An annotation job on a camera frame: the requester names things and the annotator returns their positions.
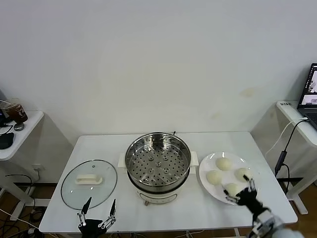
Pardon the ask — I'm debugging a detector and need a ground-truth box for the round white plate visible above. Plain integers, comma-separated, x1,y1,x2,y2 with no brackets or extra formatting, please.
199,152,260,205

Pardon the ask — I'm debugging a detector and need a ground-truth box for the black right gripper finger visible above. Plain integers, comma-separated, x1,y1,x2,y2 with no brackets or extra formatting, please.
222,188,240,203
243,175,256,192

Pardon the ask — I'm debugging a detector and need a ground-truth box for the black laptop showing camera views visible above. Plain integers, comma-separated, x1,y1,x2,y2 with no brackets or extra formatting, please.
297,63,317,117

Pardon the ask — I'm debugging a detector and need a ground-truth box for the black computer mouse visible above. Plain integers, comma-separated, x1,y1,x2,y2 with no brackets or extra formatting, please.
0,132,15,150

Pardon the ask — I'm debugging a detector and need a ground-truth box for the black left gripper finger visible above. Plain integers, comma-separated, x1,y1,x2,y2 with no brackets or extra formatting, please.
77,197,93,228
98,198,117,229

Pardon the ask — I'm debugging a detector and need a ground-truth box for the cream electric cooker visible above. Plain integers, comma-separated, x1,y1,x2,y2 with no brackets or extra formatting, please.
128,171,190,206

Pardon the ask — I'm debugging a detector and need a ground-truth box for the black floor cable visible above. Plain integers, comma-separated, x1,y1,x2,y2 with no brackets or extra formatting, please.
4,173,34,196

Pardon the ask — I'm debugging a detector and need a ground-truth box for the white laptop cable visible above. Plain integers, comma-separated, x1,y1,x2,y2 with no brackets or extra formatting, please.
266,118,308,159

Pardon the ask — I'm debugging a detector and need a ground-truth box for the black cable with adapter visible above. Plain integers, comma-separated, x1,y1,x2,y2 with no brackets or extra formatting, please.
274,119,308,197

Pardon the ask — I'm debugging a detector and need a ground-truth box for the white steamed baozi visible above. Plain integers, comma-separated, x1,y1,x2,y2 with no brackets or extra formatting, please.
224,182,242,198
215,157,232,171
234,168,253,182
206,170,223,185

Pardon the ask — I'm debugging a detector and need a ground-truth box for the white side table with drink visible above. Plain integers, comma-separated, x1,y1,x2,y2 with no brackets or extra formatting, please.
0,110,45,221

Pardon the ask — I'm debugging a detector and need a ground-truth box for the perforated stainless steel steamer basket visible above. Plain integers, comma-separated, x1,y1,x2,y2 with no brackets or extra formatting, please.
117,132,199,185

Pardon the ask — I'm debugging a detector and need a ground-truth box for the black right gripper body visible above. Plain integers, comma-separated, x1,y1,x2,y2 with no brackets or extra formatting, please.
235,187,264,216

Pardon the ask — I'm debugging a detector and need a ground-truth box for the glass lid with cream handle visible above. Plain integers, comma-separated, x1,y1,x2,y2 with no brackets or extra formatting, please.
60,159,118,211

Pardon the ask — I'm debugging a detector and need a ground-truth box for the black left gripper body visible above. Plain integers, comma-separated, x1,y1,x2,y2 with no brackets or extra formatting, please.
78,218,109,235

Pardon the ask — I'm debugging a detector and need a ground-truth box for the iced coffee plastic cup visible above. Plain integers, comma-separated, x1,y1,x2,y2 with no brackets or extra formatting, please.
3,97,28,124

